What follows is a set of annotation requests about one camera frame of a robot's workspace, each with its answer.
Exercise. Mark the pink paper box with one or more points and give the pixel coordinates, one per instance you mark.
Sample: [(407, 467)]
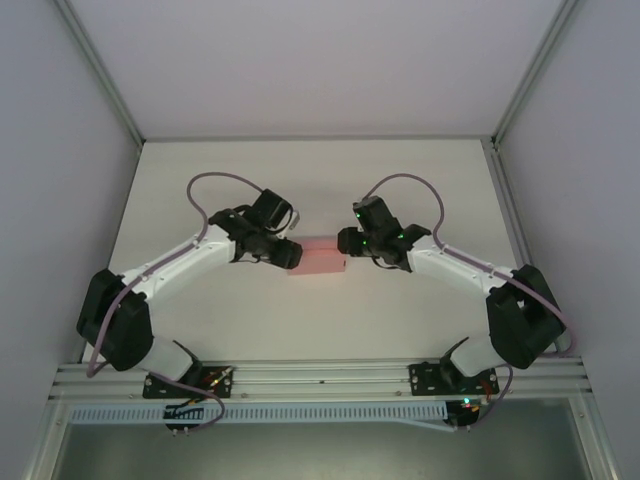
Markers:
[(320, 262)]

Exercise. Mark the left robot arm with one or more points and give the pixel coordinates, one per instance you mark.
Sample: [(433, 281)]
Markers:
[(175, 265)]

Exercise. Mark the black controller board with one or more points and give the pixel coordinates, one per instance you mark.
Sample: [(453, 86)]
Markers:
[(466, 412), (182, 415)]

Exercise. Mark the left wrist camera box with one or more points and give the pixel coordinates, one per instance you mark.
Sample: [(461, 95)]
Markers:
[(296, 218)]

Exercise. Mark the aluminium side rail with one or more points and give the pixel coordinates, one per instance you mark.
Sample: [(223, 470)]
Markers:
[(502, 190)]

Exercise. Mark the aluminium mounting rail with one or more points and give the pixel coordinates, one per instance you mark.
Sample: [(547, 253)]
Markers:
[(325, 375)]

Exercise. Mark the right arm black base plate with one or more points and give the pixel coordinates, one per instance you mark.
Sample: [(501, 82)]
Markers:
[(425, 380)]

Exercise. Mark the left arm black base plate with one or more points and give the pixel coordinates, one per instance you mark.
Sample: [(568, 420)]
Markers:
[(160, 387)]

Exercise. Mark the aluminium frame post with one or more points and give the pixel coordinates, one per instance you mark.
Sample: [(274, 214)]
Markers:
[(100, 70), (535, 70)]

